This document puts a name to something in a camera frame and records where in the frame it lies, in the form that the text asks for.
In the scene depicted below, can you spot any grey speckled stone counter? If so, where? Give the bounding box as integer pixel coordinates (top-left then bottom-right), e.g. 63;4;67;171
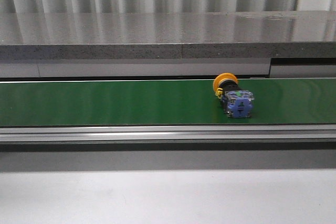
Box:
1;11;335;61

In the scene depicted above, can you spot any yellow push button switch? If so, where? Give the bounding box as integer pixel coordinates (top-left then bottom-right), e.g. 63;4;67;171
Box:
213;73;254;118

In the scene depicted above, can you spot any aluminium conveyor frame rail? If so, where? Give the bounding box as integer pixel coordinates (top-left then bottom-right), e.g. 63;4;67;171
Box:
1;124;335;152

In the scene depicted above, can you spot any green conveyor belt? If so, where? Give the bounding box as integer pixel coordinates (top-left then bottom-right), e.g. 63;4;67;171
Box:
1;78;335;127

